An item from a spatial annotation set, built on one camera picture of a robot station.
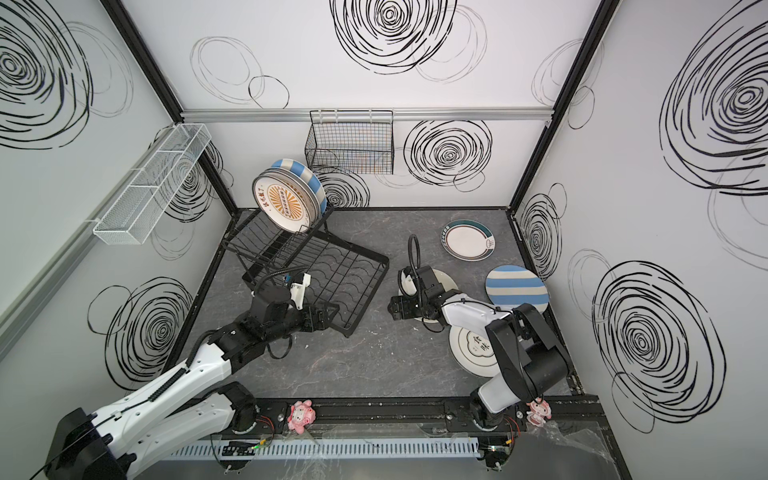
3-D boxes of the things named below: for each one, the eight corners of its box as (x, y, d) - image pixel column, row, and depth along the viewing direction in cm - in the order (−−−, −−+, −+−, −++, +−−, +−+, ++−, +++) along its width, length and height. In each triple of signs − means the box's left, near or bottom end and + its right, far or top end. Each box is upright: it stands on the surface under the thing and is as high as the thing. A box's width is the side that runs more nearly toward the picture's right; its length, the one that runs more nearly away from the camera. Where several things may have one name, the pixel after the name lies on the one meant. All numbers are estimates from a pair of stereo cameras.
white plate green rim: (444, 261, 107) (445, 257, 105) (439, 223, 119) (440, 219, 117) (498, 261, 107) (499, 257, 105) (487, 223, 119) (488, 219, 117)
